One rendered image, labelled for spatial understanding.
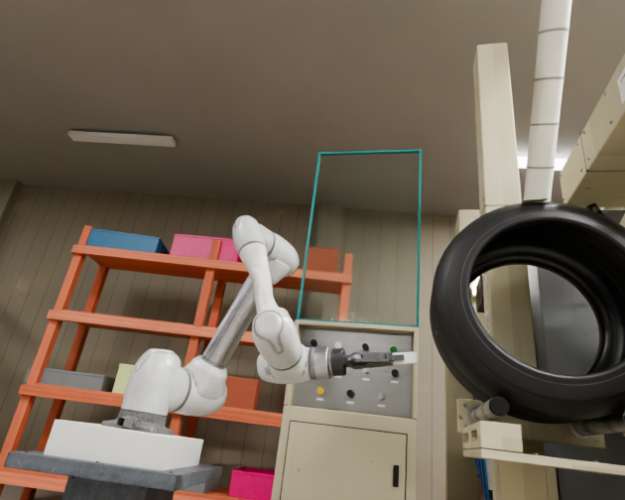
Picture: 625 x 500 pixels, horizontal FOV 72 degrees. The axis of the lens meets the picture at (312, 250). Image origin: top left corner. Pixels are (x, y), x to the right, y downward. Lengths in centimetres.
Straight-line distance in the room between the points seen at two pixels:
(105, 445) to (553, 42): 233
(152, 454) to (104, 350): 446
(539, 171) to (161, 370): 188
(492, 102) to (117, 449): 186
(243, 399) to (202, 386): 231
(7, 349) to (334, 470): 520
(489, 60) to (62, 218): 586
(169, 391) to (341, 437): 70
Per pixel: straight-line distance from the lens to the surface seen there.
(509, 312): 160
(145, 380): 161
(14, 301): 669
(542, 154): 235
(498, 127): 197
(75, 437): 153
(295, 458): 191
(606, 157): 156
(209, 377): 171
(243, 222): 161
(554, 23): 239
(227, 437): 518
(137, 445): 145
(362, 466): 187
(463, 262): 121
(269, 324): 108
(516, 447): 115
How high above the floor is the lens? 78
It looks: 24 degrees up
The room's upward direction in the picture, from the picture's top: 7 degrees clockwise
